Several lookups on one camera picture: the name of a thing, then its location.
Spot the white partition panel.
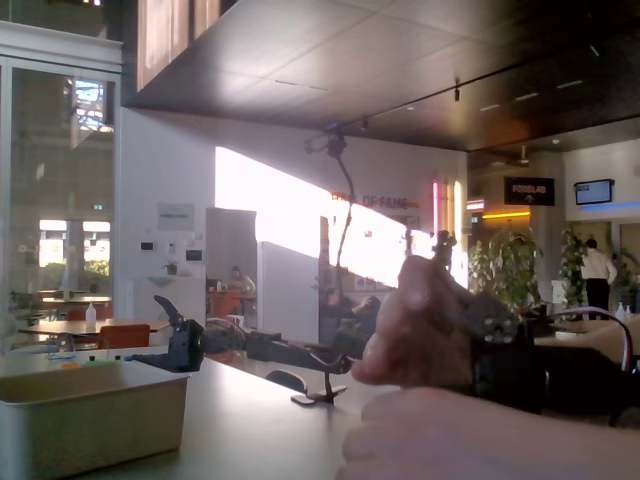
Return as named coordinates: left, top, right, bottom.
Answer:
left=256, top=241, right=321, bottom=346

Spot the orange chair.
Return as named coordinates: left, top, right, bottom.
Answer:
left=97, top=323, right=152, bottom=350

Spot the black gooseneck phone mount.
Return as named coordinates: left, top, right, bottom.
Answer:
left=291, top=130, right=354, bottom=407

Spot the wall monitor screen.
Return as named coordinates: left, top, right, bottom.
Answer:
left=573, top=178, right=616, bottom=207

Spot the red chair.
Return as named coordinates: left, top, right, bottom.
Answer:
left=208, top=292, right=246, bottom=326

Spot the person's left forearm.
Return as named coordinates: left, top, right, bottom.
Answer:
left=489, top=398, right=640, bottom=480

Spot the wooden table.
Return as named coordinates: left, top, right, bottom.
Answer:
left=18, top=318, right=175, bottom=351

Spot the white plastic tray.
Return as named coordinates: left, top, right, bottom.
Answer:
left=0, top=360, right=190, bottom=480

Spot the person's left hand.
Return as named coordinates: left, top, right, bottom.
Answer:
left=334, top=387, right=491, bottom=480

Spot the large plant in white pot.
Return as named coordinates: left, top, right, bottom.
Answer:
left=468, top=227, right=546, bottom=321

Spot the person's right hand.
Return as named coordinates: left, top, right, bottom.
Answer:
left=349, top=254, right=476, bottom=390

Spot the black leader arm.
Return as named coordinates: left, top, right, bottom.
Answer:
left=439, top=269, right=640, bottom=426

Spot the wall poster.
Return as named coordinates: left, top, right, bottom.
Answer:
left=157, top=201, right=196, bottom=233

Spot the standing person white shirt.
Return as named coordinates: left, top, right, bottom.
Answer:
left=579, top=238, right=619, bottom=321

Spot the black foodlab sign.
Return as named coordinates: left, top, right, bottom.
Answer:
left=503, top=175, right=556, bottom=207

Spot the person lounging on sofa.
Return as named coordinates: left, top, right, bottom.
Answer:
left=322, top=287, right=384, bottom=331

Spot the slim plant in white pot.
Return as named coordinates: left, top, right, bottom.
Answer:
left=558, top=228, right=591, bottom=307

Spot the seated person at desk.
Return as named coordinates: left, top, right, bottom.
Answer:
left=225, top=265, right=257, bottom=294

